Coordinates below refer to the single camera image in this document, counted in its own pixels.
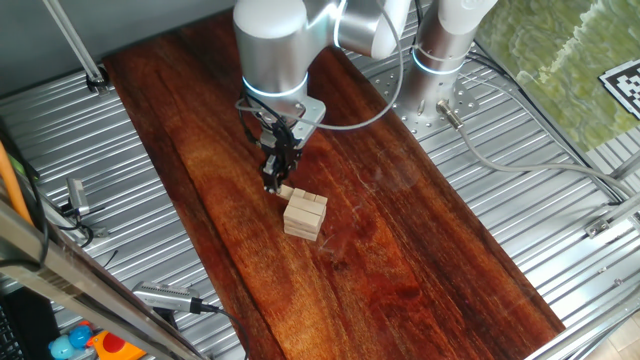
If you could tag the aluminium corner bracket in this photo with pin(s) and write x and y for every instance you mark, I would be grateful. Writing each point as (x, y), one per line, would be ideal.
(597, 227)

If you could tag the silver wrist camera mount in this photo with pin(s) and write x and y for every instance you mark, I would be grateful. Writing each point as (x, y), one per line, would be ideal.
(311, 115)

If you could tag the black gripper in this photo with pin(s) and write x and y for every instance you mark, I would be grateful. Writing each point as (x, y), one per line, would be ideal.
(280, 142)

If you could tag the aluminium frame rail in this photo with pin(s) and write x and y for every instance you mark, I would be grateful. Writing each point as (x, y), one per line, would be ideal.
(590, 325)
(627, 167)
(625, 207)

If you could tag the orange emergency stop box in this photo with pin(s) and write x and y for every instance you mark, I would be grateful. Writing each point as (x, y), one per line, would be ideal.
(115, 345)

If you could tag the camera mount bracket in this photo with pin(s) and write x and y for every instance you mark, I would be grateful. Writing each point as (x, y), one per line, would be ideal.
(165, 316)

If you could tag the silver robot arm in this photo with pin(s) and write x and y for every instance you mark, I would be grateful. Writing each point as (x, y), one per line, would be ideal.
(272, 55)

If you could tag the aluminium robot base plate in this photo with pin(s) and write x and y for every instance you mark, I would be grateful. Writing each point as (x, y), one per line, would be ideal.
(425, 129)

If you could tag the orange rod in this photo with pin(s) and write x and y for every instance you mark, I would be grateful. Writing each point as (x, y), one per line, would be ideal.
(10, 185)

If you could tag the light blue round toy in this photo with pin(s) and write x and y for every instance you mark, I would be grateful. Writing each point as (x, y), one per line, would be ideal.
(61, 347)

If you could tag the aluminium stand pole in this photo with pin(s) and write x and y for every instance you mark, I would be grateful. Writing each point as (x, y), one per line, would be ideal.
(75, 45)

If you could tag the black white fiducial marker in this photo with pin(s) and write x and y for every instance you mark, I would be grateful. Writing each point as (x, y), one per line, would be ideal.
(625, 87)

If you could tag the steel frame bar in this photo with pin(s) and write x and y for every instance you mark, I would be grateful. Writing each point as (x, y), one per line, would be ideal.
(75, 280)

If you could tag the silver ribbed camera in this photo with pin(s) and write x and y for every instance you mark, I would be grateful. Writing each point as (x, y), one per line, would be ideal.
(162, 296)

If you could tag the dark red wooden board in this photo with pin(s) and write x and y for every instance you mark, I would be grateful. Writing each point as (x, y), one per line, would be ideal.
(375, 250)

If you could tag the black equipment case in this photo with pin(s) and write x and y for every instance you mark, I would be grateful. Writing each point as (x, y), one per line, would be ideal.
(25, 325)

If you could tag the small grey camera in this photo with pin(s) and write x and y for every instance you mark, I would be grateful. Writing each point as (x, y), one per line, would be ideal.
(77, 195)

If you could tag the pale wooden Jenga block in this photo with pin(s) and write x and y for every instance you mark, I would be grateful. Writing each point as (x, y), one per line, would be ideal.
(299, 192)
(321, 199)
(310, 195)
(286, 192)
(302, 217)
(300, 233)
(306, 204)

